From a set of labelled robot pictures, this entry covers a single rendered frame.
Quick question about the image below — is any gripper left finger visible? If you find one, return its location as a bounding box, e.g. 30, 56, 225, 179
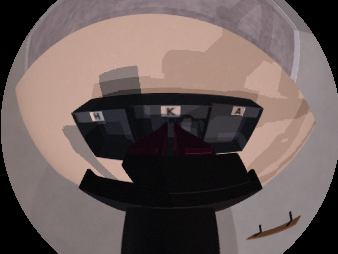
125, 122, 168, 156

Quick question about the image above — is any black rack of bins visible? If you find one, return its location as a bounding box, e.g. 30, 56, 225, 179
71, 93, 264, 161

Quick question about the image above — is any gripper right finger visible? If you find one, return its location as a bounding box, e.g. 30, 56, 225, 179
174, 122, 216, 156

